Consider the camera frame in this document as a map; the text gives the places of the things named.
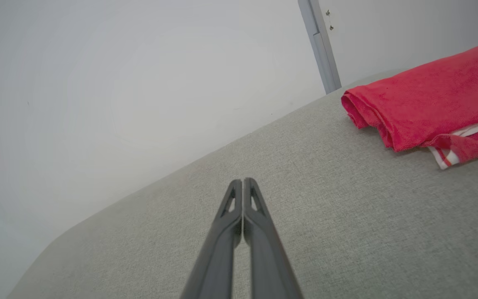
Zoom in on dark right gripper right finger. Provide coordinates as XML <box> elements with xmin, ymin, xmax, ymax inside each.
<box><xmin>243</xmin><ymin>178</ymin><xmax>305</xmax><ymax>299</ymax></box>

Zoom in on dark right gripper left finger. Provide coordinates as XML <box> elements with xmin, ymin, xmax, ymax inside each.
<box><xmin>180</xmin><ymin>179</ymin><xmax>243</xmax><ymax>299</ymax></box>

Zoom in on red white basketball jersey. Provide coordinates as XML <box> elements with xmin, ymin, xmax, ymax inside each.
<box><xmin>341</xmin><ymin>40</ymin><xmax>478</xmax><ymax>170</ymax></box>

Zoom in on grey fabric sofa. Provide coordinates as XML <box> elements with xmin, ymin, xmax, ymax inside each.
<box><xmin>7</xmin><ymin>69</ymin><xmax>478</xmax><ymax>299</ymax></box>

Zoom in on grey metal pole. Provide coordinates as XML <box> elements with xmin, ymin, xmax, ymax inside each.
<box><xmin>298</xmin><ymin>0</ymin><xmax>342</xmax><ymax>95</ymax></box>

